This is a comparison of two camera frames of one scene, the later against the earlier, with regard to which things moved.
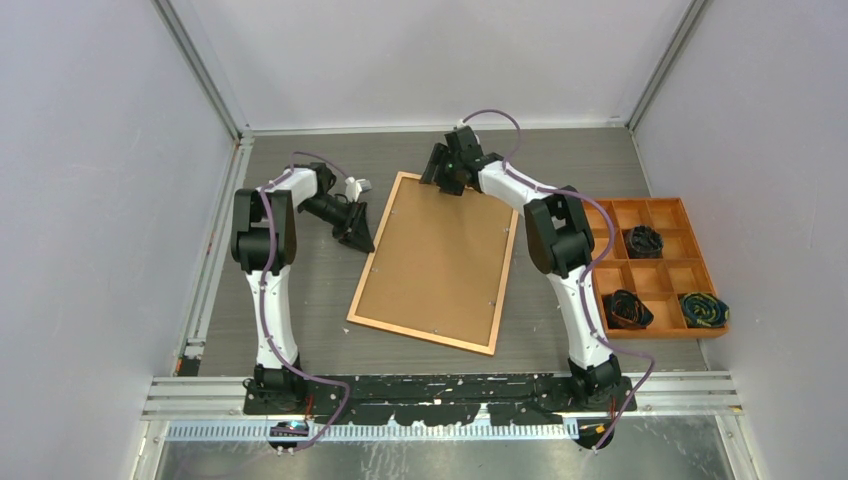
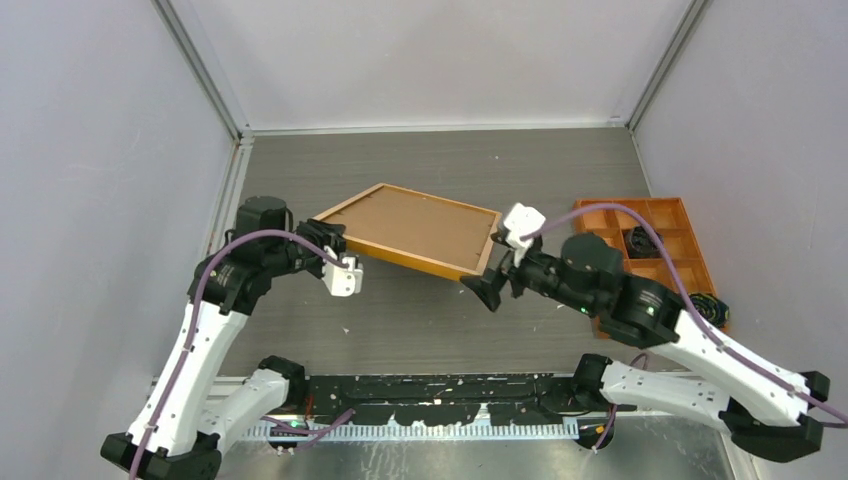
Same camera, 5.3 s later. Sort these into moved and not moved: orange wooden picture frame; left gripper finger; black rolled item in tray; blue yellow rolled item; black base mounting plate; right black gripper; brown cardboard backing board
Moved: right black gripper; left gripper finger; orange wooden picture frame; brown cardboard backing board
Not moved: blue yellow rolled item; black base mounting plate; black rolled item in tray
